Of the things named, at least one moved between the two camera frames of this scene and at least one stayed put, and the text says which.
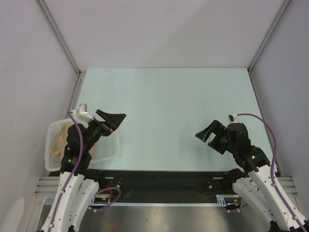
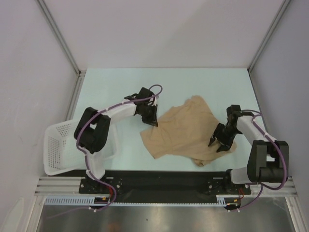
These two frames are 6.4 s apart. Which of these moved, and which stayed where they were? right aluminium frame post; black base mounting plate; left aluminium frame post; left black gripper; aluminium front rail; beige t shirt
Moved: left black gripper; beige t shirt
Stayed: aluminium front rail; black base mounting plate; right aluminium frame post; left aluminium frame post
